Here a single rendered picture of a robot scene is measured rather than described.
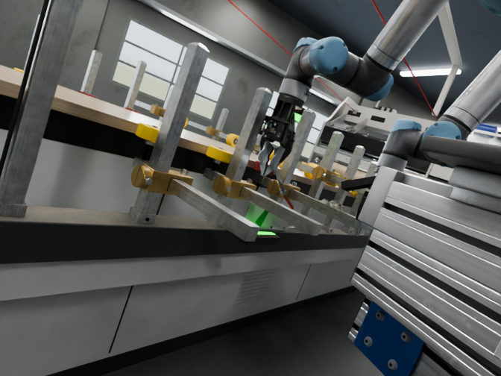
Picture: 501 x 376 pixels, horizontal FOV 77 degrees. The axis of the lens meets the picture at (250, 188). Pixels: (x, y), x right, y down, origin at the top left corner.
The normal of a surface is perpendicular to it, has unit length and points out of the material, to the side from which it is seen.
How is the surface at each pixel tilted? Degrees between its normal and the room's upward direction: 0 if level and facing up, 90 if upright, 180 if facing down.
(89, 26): 90
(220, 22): 90
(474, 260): 90
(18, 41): 90
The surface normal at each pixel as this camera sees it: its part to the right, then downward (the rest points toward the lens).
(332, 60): 0.25, 0.22
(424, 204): -0.85, -0.26
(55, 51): 0.70, 0.35
